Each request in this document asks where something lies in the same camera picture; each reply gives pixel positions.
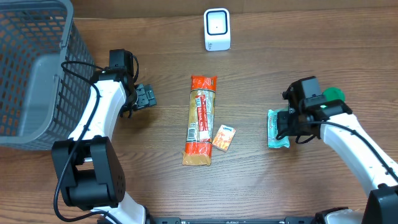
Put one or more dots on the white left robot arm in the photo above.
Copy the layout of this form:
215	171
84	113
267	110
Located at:
91	180

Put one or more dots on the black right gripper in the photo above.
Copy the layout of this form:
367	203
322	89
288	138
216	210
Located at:
282	123

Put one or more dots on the green lid jar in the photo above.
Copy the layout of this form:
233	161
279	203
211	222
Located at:
334	93

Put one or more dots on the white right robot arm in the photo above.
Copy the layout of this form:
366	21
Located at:
324	115

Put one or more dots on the white barcode scanner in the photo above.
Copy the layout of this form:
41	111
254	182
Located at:
217	29

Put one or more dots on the teal wet wipes pack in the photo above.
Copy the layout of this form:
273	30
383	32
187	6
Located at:
272	132

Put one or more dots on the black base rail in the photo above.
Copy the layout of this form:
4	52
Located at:
236	220

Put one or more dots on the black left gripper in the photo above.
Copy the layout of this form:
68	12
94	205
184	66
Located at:
145	96

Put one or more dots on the orange Kleenex tissue pack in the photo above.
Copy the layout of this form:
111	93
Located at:
223	138

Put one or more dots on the grey plastic basket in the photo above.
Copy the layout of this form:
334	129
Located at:
43	61

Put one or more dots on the orange spaghetti package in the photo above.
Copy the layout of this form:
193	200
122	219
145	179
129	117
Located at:
198	146

